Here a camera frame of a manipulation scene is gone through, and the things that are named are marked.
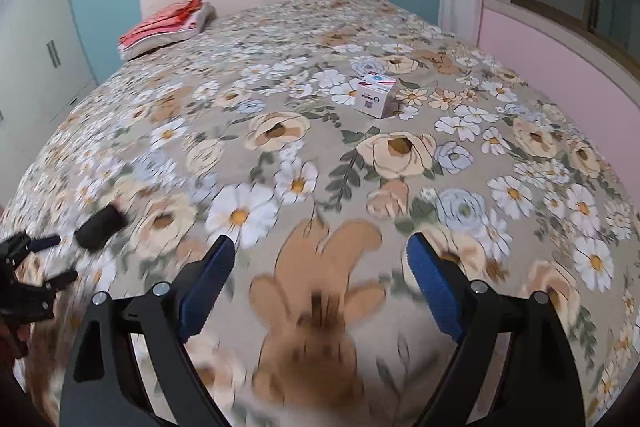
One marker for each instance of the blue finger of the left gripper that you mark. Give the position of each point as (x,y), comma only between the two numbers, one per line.
(44,243)
(61,281)

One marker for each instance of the small white paper box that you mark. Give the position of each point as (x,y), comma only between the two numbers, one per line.
(376,96)

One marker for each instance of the white wardrobe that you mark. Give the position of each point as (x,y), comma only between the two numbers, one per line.
(44,74)

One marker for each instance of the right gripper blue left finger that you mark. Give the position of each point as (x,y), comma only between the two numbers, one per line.
(199,284)

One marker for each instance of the floral bedspread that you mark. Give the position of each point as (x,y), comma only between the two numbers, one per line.
(250,130)

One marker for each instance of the black cylinder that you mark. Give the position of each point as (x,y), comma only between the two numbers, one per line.
(100,228)

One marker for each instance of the folded red pink blankets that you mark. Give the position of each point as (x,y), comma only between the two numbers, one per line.
(171,24)

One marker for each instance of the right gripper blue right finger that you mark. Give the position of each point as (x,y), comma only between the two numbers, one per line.
(441,283)

